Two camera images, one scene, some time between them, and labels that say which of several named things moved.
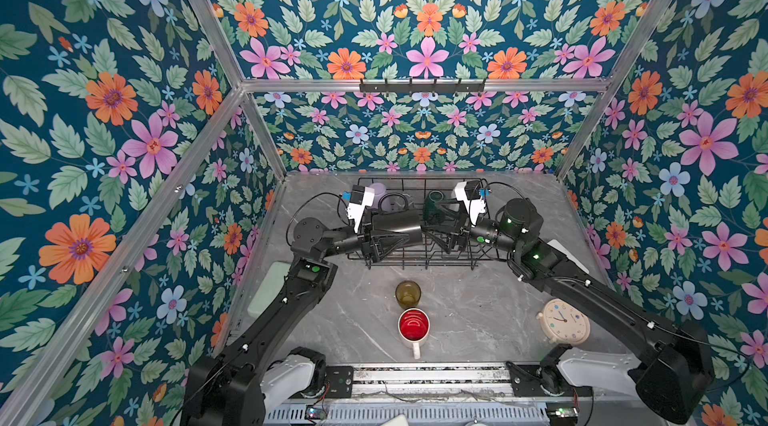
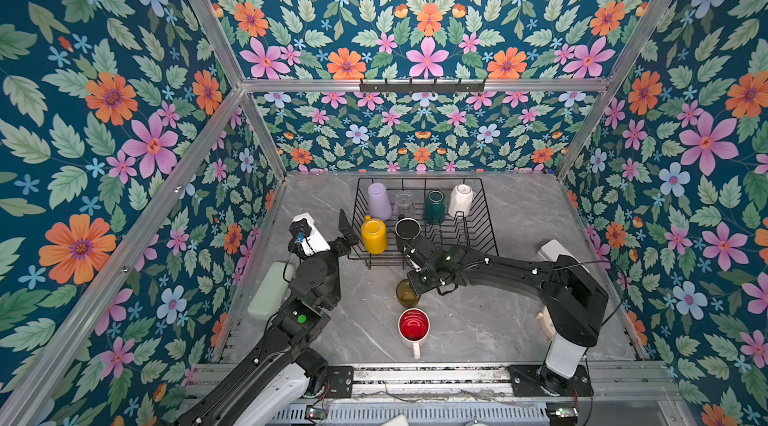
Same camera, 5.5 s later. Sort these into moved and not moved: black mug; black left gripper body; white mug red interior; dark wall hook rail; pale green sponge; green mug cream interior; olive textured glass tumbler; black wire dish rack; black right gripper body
Moved: black mug; black right gripper body; black left gripper body
Not moved: green mug cream interior; pale green sponge; white mug red interior; dark wall hook rail; black wire dish rack; olive textured glass tumbler
